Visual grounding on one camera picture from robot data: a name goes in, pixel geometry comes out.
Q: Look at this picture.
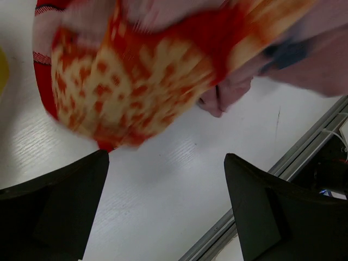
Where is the red and pink patterned pillowcase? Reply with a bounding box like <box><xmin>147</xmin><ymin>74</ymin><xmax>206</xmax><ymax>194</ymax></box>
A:
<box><xmin>32</xmin><ymin>0</ymin><xmax>348</xmax><ymax>151</ymax></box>

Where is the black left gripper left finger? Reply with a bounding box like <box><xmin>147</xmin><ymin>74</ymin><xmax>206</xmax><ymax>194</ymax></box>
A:
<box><xmin>1</xmin><ymin>150</ymin><xmax>109</xmax><ymax>260</ymax></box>

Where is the white pillow with yellow edge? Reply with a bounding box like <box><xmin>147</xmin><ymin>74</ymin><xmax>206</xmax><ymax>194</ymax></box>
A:
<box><xmin>0</xmin><ymin>48</ymin><xmax>9</xmax><ymax>95</ymax></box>

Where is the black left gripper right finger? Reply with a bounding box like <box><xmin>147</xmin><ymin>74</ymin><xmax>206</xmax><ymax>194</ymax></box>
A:
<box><xmin>224</xmin><ymin>153</ymin><xmax>347</xmax><ymax>260</ymax></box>

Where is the aluminium table edge rail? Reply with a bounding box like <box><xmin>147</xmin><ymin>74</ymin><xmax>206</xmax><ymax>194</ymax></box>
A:
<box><xmin>183</xmin><ymin>97</ymin><xmax>347</xmax><ymax>260</ymax></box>

